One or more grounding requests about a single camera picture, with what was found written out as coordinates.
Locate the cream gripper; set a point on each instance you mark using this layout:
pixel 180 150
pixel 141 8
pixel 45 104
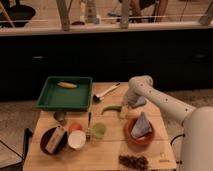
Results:
pixel 124 111

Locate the green pepper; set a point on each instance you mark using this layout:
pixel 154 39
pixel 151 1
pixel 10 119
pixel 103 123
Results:
pixel 111 108

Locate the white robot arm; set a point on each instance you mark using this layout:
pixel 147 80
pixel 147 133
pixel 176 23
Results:
pixel 197 122

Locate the green plastic cup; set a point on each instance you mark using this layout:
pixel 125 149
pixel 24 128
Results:
pixel 98 130

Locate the small metal cup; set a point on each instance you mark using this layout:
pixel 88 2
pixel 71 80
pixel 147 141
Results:
pixel 59 115

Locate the blue sponge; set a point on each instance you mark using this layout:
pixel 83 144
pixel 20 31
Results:
pixel 140 102

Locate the blue grey cloth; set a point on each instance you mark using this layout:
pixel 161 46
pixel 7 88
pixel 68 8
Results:
pixel 141 127

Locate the orange bowl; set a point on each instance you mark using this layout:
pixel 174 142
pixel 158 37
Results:
pixel 142 141

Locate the bunch of dark grapes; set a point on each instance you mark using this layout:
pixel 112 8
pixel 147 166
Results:
pixel 130 161

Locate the white bowl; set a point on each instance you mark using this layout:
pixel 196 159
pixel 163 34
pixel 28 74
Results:
pixel 77 139

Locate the yellow banana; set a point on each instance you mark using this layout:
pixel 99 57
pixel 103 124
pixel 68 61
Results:
pixel 67 85

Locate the white brown block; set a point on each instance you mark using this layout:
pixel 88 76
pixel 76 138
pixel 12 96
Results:
pixel 55 139

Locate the green plastic tray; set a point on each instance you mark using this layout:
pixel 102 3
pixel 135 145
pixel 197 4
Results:
pixel 54 97

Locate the dark brown plate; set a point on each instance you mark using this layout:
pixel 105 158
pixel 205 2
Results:
pixel 46 137

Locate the black chair frame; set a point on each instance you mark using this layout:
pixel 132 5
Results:
pixel 19 166

